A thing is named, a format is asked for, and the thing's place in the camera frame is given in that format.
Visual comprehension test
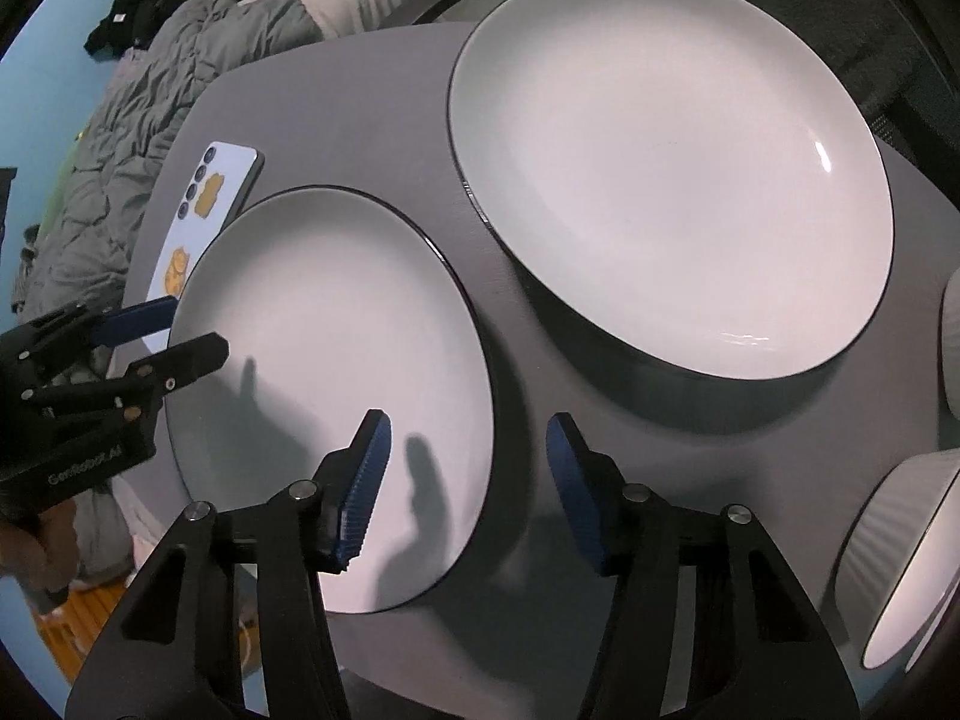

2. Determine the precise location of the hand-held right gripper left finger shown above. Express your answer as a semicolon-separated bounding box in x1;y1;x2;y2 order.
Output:
64;409;393;720

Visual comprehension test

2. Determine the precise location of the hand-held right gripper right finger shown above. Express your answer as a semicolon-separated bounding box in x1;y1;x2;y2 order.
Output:
546;412;860;720

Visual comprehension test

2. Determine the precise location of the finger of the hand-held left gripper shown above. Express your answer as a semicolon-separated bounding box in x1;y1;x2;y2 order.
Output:
88;295;179;350
124;331;230;400

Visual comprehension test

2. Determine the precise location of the white plate black rim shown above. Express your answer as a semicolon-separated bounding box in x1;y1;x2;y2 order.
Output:
163;186;497;616
447;0;895;380

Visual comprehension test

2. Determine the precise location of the white ribbed bowl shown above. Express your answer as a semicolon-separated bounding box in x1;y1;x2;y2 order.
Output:
939;268;960;421
834;448;960;670

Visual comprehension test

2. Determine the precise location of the person's left hand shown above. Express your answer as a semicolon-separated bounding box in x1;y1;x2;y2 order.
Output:
0;499;82;610

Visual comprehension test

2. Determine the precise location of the white smartphone with stickers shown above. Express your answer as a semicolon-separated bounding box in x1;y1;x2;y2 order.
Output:
145;141;266;350

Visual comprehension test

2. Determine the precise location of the grey quilted comforter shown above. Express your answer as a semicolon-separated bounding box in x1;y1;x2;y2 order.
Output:
13;0;325;320

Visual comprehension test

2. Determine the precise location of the black clothes pile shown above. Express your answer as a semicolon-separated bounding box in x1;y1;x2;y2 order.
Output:
82;0;220;59

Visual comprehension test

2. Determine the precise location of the dark grey garment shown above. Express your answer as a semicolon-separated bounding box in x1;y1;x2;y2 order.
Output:
724;0;942;158

